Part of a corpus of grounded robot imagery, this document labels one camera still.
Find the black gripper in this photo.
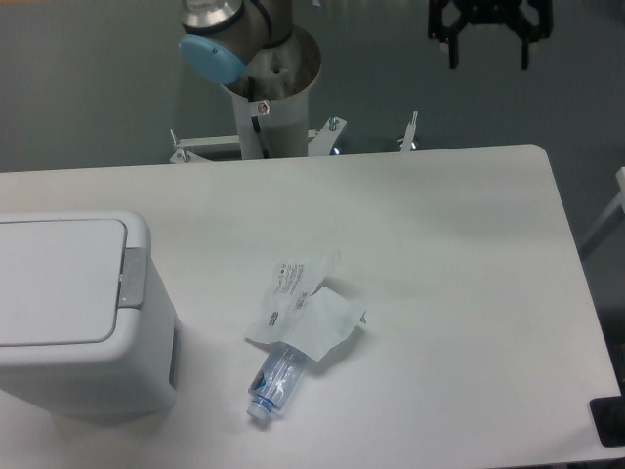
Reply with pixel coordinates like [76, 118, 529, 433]
[428, 0, 553, 70]

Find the white trash can lid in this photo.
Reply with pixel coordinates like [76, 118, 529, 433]
[1, 219, 126, 347]

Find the white plastic trash can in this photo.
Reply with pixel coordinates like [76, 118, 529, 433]
[1, 210, 181, 416]

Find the printed clear plastic bag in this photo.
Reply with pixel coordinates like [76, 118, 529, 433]
[245, 250, 341, 344]

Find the white paper wrapper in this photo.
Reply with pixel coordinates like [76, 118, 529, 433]
[280, 287, 366, 362]

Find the black table clamp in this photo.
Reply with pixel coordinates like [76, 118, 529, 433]
[590, 396, 624, 448]

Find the clear plastic water bottle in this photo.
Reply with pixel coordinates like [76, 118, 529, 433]
[247, 342, 310, 423]

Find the grey lid push button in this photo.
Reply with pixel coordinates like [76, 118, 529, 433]
[118, 248, 147, 308]

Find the white metal frame leg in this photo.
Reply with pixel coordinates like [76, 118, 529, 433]
[578, 167, 624, 262]

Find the white pedestal base frame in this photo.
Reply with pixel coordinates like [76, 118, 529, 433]
[169, 110, 420, 164]

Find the black cable on pedestal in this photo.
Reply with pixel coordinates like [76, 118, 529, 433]
[246, 76, 271, 160]

